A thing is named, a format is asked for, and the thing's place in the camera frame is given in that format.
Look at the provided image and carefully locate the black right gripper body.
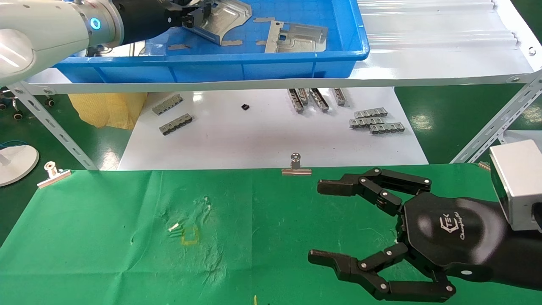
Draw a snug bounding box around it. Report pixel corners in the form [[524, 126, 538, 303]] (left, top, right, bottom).
[[399, 192, 542, 291]]

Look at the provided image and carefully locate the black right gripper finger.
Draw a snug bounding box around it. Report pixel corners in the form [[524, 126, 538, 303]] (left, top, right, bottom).
[[317, 168, 432, 217], [308, 242, 457, 303]]

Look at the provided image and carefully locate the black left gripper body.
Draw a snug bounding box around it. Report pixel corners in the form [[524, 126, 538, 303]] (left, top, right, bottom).
[[113, 0, 183, 45]]

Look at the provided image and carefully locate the blue plastic parts bin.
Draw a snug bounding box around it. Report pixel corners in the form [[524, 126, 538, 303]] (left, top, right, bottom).
[[53, 0, 370, 84]]

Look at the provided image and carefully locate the grey metal blocks cluster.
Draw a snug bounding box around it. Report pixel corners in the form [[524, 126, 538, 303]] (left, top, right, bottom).
[[349, 117, 385, 128]]

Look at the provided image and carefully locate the yellow mesh bag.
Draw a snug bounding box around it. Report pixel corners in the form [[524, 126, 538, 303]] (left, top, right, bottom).
[[68, 92, 148, 130]]

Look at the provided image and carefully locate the green table cloth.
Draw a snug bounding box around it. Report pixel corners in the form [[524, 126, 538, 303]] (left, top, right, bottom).
[[0, 163, 542, 305]]

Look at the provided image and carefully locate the white slotted storage rack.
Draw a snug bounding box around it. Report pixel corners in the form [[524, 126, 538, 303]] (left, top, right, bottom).
[[503, 129, 542, 147]]

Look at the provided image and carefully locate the white metal shelf rack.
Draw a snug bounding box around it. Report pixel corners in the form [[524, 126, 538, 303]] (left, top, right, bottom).
[[6, 0, 542, 171]]

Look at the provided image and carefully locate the chair base with casters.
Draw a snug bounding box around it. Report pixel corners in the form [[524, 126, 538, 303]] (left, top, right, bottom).
[[0, 87, 55, 121]]

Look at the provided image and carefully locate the white round stand base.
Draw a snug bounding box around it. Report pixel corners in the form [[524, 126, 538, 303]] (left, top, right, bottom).
[[0, 144, 39, 187]]

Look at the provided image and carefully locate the grey notched metal rail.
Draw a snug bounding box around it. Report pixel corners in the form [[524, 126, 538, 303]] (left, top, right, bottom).
[[152, 94, 184, 116], [354, 107, 388, 119], [159, 114, 194, 136], [369, 122, 406, 135]]

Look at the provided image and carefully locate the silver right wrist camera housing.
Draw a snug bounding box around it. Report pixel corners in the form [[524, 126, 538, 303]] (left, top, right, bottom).
[[489, 140, 542, 232]]

